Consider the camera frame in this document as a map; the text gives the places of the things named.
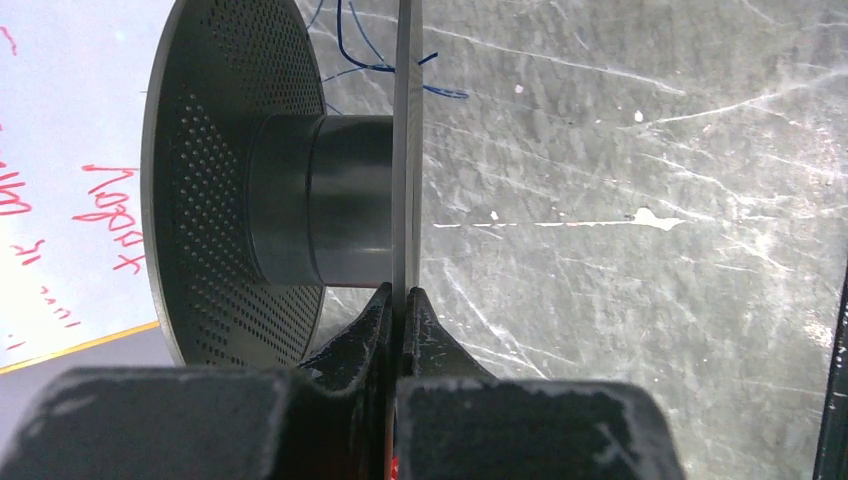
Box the black cable spool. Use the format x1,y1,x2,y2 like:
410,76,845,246
141,1,424,367

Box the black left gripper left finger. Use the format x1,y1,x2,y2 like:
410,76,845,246
1,285,391,479

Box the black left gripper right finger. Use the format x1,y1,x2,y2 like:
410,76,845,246
395,288,685,479

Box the blue thin cable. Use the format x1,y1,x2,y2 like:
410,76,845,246
305,0,470,117

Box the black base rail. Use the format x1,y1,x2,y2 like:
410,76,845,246
812,276,847,480

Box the whiteboard with red writing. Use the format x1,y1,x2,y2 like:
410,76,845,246
1,1,172,372

